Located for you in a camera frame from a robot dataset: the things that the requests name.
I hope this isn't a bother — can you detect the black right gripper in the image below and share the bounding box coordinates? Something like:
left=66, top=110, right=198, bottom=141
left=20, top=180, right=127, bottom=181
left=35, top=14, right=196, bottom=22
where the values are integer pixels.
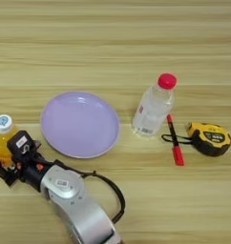
left=0, top=140, right=55, bottom=193

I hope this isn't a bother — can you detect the orange juice bottle white cap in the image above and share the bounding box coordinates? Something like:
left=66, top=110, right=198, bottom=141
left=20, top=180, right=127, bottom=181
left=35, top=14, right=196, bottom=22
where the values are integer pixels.
left=0, top=113, right=20, bottom=168

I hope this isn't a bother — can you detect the clear water bottle red cap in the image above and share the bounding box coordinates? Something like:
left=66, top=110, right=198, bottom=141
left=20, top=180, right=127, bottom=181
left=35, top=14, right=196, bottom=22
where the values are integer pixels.
left=131, top=72, right=179, bottom=138

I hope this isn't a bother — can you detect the yellow black tape measure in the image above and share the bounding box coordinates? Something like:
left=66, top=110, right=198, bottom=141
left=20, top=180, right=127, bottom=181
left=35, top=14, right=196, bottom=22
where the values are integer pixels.
left=160, top=121, right=231, bottom=158

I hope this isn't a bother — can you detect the black box white label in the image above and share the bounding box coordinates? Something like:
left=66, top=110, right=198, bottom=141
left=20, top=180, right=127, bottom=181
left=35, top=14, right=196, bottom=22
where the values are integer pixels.
left=6, top=130, right=36, bottom=160

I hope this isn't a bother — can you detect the round purple plate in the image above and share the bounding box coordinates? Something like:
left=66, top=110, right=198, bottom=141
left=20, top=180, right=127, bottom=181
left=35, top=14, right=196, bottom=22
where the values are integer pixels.
left=40, top=91, right=120, bottom=159

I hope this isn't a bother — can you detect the black marker red cap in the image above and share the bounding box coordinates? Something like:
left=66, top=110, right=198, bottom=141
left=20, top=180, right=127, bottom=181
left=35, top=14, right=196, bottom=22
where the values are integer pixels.
left=165, top=113, right=186, bottom=168

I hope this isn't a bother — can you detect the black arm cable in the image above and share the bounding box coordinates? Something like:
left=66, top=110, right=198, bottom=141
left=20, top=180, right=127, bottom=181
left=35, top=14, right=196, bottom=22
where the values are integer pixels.
left=53, top=159, right=127, bottom=225

